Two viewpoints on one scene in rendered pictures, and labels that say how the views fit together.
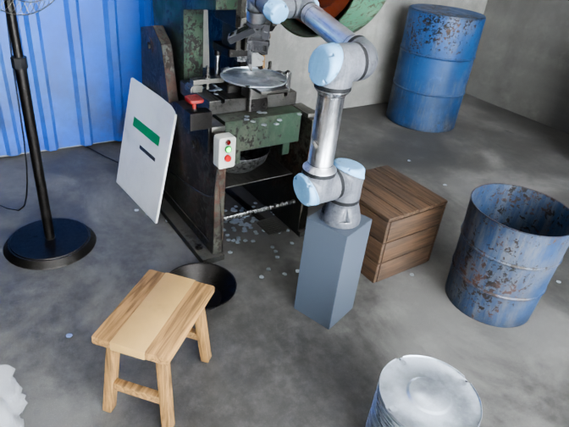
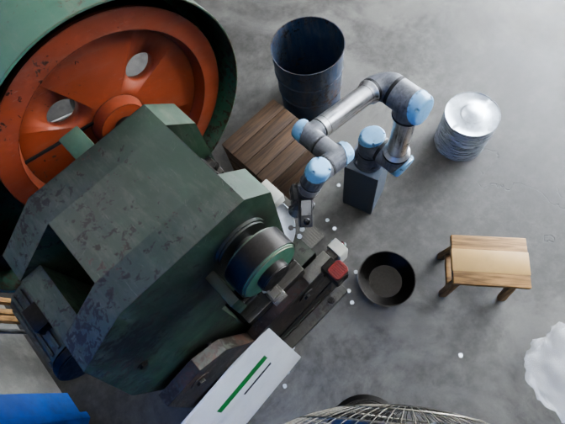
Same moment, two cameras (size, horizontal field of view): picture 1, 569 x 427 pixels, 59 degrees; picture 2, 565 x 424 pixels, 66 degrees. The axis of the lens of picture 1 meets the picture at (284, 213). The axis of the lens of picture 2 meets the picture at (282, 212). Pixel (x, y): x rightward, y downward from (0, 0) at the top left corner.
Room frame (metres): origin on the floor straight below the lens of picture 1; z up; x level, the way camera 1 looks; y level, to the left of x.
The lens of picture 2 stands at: (1.94, 0.81, 2.38)
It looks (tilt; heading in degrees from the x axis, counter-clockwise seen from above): 67 degrees down; 278
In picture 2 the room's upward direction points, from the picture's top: 17 degrees counter-clockwise
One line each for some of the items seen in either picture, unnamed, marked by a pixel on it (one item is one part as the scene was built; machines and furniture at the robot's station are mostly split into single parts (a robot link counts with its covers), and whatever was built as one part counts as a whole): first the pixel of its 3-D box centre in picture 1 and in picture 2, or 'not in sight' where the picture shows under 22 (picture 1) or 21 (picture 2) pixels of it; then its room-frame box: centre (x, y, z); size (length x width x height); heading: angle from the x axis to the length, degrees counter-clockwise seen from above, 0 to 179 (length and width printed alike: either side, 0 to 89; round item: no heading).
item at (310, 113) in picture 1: (267, 120); not in sight; (2.52, 0.15, 0.45); 0.92 x 0.12 x 0.90; 37
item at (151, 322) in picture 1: (159, 347); (479, 269); (1.14, 0.35, 0.16); 0.34 x 0.24 x 0.34; 168
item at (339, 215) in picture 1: (341, 207); (369, 154); (1.61, -0.21, 0.50); 0.15 x 0.15 x 0.10
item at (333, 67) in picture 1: (326, 129); (400, 133); (1.52, -0.10, 0.82); 0.15 x 0.12 x 0.55; 127
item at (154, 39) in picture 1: (173, 134); (267, 336); (2.20, 0.57, 0.45); 0.92 x 0.12 x 0.90; 37
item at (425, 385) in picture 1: (429, 394); (472, 113); (0.97, -0.47, 0.28); 0.29 x 0.29 x 0.01
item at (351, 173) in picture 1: (345, 179); (372, 142); (1.60, -0.20, 0.62); 0.13 x 0.12 x 0.14; 127
